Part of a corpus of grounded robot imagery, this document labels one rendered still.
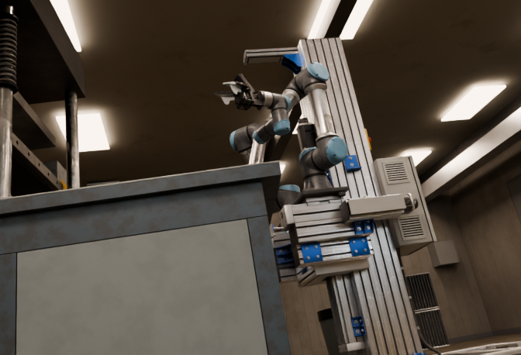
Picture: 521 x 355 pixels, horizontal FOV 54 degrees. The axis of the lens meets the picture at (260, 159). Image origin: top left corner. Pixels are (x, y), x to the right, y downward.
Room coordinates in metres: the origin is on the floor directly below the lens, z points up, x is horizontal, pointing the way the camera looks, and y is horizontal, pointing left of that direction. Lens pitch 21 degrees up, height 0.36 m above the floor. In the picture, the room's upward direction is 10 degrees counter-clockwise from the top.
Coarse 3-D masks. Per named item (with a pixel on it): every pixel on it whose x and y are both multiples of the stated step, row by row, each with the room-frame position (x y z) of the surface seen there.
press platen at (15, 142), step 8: (16, 136) 1.71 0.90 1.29; (16, 144) 1.72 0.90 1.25; (24, 144) 1.79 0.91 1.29; (16, 152) 1.75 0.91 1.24; (24, 152) 1.79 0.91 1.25; (24, 160) 1.84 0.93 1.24; (32, 160) 1.87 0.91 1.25; (32, 168) 1.92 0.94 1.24; (40, 168) 1.97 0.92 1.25; (40, 176) 2.01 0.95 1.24; (48, 176) 2.06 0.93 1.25; (48, 184) 2.12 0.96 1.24; (56, 184) 2.16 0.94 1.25
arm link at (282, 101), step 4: (272, 96) 2.03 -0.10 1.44; (276, 96) 2.05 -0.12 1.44; (280, 96) 2.06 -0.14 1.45; (284, 96) 2.08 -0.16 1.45; (276, 100) 2.05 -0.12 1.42; (280, 100) 2.06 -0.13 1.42; (284, 100) 2.07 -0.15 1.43; (288, 100) 2.09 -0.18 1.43; (272, 104) 2.05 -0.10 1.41; (276, 104) 2.06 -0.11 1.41; (280, 104) 2.06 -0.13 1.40; (284, 104) 2.07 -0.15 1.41; (288, 104) 2.10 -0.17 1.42; (268, 108) 2.07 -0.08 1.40; (272, 108) 2.07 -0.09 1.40; (288, 108) 2.11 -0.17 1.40
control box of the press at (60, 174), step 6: (42, 162) 2.36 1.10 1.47; (48, 162) 2.37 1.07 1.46; (54, 162) 2.37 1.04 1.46; (48, 168) 2.37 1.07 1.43; (54, 168) 2.37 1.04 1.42; (60, 168) 2.42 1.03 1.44; (54, 174) 2.37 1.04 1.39; (60, 174) 2.42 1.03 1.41; (66, 174) 2.51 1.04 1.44; (60, 180) 2.42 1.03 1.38; (66, 180) 2.51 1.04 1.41; (66, 186) 2.51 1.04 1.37
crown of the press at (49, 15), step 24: (0, 0) 1.56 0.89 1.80; (24, 0) 1.58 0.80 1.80; (48, 0) 1.80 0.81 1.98; (24, 24) 1.72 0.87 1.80; (48, 24) 1.79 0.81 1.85; (24, 48) 1.87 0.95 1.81; (48, 48) 1.90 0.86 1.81; (72, 48) 2.15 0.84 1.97; (24, 72) 2.05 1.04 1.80; (48, 72) 2.09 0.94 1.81; (72, 72) 2.14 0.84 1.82; (24, 96) 2.26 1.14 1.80; (48, 96) 2.30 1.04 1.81
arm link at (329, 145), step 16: (320, 64) 2.21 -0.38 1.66; (304, 80) 2.23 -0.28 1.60; (320, 80) 2.20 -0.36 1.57; (320, 96) 2.21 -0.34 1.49; (320, 112) 2.21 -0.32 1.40; (320, 128) 2.22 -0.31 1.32; (320, 144) 2.22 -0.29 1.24; (336, 144) 2.19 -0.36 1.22; (320, 160) 2.25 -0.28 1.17; (336, 160) 2.21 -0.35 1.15
